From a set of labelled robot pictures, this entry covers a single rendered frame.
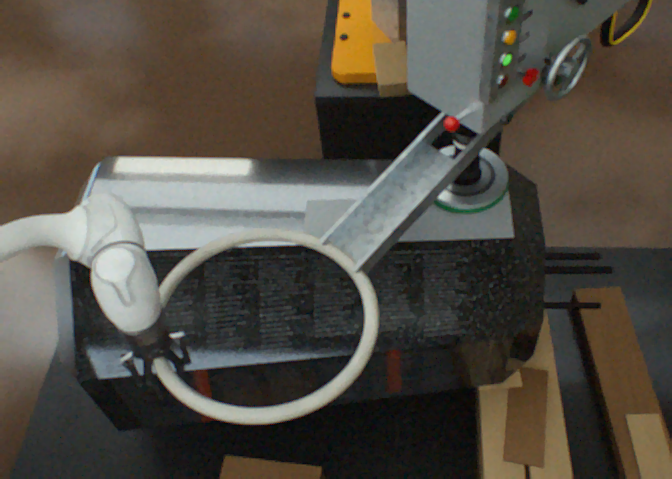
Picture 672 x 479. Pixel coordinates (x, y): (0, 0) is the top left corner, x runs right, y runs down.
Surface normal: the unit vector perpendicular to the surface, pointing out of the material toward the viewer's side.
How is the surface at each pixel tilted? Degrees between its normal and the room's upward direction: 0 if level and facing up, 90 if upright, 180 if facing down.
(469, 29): 90
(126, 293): 80
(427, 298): 45
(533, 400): 0
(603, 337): 0
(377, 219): 16
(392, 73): 0
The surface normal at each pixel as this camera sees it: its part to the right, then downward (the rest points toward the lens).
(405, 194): -0.29, -0.44
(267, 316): -0.07, 0.11
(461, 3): -0.73, 0.57
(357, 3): -0.08, -0.62
